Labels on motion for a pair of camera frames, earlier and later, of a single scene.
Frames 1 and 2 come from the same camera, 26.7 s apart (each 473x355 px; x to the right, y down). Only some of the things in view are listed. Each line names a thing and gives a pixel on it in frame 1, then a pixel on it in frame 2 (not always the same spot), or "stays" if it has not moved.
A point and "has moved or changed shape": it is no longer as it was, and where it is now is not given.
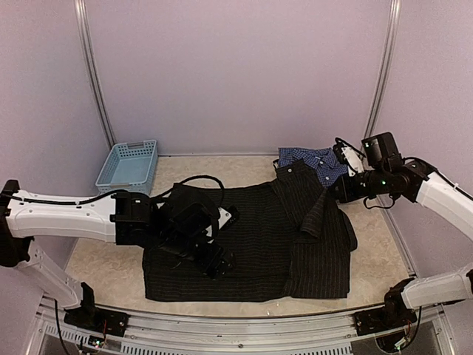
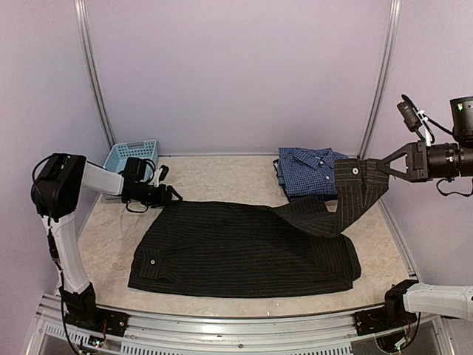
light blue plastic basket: [129, 166] stays
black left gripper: [219, 270] → [164, 197]
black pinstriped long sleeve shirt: [292, 239] has moved or changed shape
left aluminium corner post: [80, 6] stays
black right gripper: [347, 194] → [421, 166]
